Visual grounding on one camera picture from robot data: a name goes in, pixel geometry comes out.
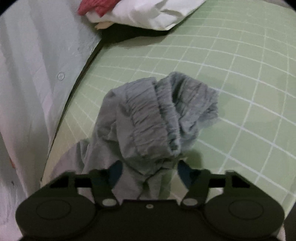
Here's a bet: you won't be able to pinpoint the beige item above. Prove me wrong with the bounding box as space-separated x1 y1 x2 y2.
96 21 114 29

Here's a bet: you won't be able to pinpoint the red cloth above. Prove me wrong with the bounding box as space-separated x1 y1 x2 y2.
77 0 121 17

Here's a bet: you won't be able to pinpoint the grey shorts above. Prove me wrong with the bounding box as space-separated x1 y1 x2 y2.
52 71 220 202

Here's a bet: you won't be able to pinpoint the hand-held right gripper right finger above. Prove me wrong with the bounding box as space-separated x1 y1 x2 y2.
179 160 251 209

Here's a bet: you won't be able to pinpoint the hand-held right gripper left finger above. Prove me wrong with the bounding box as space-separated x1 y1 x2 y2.
50 160 122 210

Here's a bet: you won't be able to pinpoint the white carrot print sheet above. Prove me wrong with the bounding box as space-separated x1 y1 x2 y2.
0 0 102 241

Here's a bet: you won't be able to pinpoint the green grid mat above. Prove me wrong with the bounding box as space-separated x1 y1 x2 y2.
40 0 296 219

